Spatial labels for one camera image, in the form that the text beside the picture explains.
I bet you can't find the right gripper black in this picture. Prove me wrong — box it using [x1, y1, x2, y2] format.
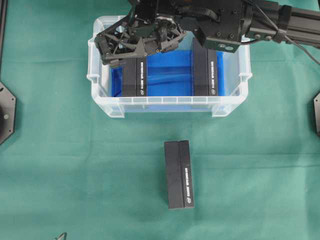
[94, 0, 187, 68]

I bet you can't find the black RealSense D415 box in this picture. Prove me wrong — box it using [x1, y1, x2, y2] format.
[164, 140, 195, 210]

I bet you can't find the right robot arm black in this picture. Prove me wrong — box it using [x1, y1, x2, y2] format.
[94, 0, 320, 67]

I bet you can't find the clear plastic storage case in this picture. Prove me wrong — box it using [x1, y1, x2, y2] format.
[86, 14, 252, 118]

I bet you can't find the blue plastic liner sheet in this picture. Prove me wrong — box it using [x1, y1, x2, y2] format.
[111, 50, 226, 97]

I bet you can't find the black pointed tip bottom edge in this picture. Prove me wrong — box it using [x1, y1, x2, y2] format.
[53, 220, 68, 240]

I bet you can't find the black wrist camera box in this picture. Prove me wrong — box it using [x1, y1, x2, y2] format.
[192, 26, 241, 53]

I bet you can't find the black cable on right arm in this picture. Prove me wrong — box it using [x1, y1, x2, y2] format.
[243, 0, 320, 62]

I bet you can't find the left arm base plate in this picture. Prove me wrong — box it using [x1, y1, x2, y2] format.
[0, 82, 16, 144]

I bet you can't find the black frame rail left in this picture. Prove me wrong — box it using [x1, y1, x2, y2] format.
[0, 0, 9, 76]

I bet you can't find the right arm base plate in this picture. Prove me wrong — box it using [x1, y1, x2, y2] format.
[306, 92, 320, 137]

